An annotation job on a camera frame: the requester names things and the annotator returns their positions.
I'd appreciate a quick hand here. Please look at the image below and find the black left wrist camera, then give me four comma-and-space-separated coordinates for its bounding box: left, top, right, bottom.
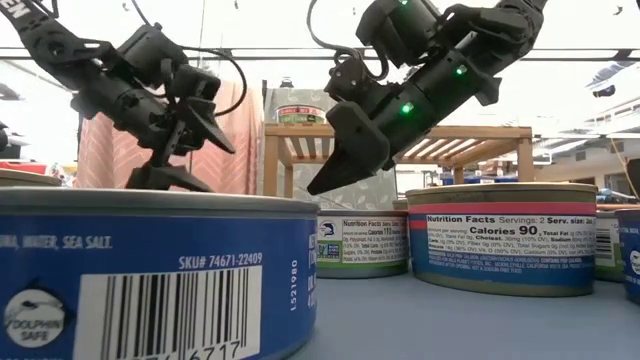
159, 59, 222, 104

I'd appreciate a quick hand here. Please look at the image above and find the black left camera cable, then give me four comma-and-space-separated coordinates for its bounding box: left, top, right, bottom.
179, 44, 249, 119

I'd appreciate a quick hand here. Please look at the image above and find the black hanging cable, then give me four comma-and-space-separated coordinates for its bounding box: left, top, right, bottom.
198, 0, 207, 66

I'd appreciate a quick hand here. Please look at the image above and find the green-label tuna can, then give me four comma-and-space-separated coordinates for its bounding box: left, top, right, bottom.
316, 208, 411, 280
594, 202, 640, 282
274, 103, 328, 125

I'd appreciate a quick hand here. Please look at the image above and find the wooden slatted shelf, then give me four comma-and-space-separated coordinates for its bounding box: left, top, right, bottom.
262, 123, 535, 199

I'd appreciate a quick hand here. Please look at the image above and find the pink chevron cloth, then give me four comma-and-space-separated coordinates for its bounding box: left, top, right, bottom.
75, 79, 266, 196

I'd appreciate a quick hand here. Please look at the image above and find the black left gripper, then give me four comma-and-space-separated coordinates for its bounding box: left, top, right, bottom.
69, 69, 236, 194

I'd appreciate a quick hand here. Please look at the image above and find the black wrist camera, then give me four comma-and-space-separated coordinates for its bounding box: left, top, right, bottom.
355, 0, 444, 69
159, 59, 222, 104

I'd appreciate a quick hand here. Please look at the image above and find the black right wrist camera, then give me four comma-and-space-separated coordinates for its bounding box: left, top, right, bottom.
355, 0, 444, 69

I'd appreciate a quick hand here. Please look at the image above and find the red storage bin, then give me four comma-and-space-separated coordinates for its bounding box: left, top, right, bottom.
0, 159, 47, 176

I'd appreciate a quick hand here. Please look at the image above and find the black edge object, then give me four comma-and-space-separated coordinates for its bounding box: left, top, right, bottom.
626, 158, 640, 199

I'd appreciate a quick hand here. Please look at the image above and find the black camera cable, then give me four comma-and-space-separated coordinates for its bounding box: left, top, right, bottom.
179, 44, 249, 119
305, 0, 391, 81

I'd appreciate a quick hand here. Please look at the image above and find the green leaf-pattern cloth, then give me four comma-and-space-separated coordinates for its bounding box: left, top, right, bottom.
263, 88, 399, 211

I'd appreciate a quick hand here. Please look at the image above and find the blue-label tuna can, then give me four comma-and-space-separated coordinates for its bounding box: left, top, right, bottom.
0, 187, 321, 360
614, 208, 640, 306

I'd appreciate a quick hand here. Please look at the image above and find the black right camera cable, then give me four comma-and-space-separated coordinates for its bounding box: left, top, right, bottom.
305, 0, 391, 81

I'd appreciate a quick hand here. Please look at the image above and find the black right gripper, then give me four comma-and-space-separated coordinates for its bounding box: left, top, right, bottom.
306, 54, 501, 196

